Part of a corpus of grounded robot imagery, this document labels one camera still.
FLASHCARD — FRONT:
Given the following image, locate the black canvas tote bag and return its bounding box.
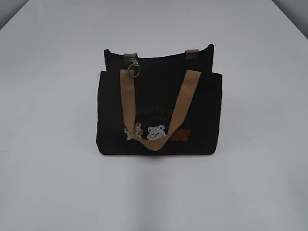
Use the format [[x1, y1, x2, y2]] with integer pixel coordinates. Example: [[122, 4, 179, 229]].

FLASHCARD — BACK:
[[96, 44, 222, 155]]

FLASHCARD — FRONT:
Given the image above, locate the metal zipper pull ring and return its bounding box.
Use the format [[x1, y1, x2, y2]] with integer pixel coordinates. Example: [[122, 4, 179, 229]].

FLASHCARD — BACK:
[[127, 57, 139, 79]]

